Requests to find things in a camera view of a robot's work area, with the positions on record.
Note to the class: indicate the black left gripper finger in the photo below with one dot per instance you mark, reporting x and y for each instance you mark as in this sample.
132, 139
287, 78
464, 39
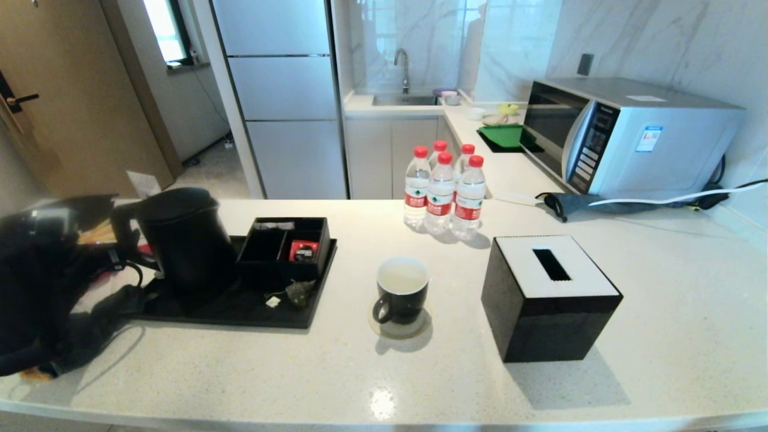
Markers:
125, 231
126, 264

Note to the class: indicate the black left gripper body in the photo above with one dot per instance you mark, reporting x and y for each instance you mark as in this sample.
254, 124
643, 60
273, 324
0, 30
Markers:
90, 255

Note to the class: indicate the black electric kettle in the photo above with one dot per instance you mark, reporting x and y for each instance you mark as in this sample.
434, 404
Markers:
186, 240

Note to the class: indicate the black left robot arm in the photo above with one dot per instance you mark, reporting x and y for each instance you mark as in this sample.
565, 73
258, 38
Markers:
30, 288

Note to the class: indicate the dark tea bag with tag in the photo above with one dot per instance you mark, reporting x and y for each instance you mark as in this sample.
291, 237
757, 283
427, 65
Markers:
299, 292

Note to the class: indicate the orange stick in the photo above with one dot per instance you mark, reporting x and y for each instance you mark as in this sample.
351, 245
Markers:
96, 234

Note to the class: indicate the white paper leaflet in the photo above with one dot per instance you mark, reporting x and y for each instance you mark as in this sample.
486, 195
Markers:
144, 183

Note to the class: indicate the black rectangular tray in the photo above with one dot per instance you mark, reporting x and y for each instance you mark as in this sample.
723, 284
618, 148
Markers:
240, 306

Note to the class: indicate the black compartment organizer box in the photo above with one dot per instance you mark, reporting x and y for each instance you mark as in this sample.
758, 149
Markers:
264, 246

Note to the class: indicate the brown wooden door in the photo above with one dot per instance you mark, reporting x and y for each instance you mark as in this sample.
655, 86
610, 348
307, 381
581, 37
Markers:
72, 90

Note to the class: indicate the red sachet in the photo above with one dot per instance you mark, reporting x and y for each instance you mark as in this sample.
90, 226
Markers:
303, 251

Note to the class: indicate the silver three-door fridge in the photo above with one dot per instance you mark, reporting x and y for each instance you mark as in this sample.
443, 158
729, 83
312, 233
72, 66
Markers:
282, 90

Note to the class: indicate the white sink cabinet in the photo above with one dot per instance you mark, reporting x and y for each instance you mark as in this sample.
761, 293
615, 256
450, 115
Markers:
390, 156

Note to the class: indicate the black mug white inside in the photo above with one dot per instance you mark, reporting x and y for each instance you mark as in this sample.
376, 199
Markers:
401, 300

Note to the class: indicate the clear water bottle red cap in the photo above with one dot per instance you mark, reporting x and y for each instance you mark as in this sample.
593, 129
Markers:
469, 204
416, 192
465, 156
440, 149
440, 198

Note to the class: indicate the round translucent coaster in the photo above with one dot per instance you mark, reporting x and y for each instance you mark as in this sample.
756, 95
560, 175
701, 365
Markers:
414, 330

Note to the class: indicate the steel kitchen sink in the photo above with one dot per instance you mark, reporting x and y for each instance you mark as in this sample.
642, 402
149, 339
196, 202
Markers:
405, 100

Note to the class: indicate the chrome kitchen faucet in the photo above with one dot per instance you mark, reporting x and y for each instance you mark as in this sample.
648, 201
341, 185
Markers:
403, 66

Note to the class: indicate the white bowl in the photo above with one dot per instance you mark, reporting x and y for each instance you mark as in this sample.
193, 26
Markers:
476, 113

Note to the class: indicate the white plate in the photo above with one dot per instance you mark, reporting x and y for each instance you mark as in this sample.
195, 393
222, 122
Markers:
495, 120

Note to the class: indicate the green cutting board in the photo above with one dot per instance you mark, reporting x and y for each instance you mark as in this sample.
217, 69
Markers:
504, 135

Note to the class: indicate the yellow kitchen item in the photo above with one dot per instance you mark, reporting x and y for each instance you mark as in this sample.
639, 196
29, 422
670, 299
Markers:
507, 108

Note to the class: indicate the black tissue box white lid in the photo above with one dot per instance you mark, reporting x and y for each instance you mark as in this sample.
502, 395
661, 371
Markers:
546, 312

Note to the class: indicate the silver microwave oven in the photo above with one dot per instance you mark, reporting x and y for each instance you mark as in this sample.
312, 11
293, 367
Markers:
660, 144

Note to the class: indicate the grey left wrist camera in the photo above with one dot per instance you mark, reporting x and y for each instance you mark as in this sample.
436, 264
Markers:
51, 225

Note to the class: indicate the window with dark frame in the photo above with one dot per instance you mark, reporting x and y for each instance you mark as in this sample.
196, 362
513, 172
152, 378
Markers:
165, 30

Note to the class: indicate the grey wall socket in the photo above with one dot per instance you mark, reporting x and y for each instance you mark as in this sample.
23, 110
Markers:
585, 64

